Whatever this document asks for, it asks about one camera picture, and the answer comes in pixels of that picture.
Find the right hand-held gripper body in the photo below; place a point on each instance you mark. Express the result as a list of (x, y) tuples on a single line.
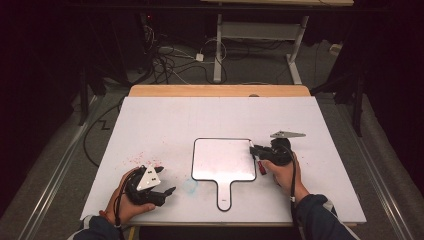
[(281, 151)]

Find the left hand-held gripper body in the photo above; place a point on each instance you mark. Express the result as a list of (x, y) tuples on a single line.
[(149, 180)]

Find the white marker with red cap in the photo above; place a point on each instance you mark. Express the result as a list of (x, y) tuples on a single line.
[(262, 168)]

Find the paddle-shaped handheld whiteboard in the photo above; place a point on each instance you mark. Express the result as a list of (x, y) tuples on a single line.
[(220, 160)]

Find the person's right hand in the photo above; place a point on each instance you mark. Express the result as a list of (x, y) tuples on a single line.
[(285, 176)]

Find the person's left hand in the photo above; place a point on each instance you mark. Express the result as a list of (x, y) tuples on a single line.
[(130, 210)]

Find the white table mat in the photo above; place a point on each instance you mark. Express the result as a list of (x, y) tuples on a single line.
[(216, 116)]

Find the black stand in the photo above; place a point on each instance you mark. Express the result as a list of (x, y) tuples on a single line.
[(83, 100), (358, 106)]

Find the white power adapter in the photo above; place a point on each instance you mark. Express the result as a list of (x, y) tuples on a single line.
[(199, 57)]

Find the white power strip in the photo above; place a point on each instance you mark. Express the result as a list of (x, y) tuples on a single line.
[(335, 48)]

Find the white-framed desk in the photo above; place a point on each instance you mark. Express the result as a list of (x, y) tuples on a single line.
[(260, 30)]

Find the metal floor rail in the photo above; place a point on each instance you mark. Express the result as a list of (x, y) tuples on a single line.
[(56, 173), (376, 173)]

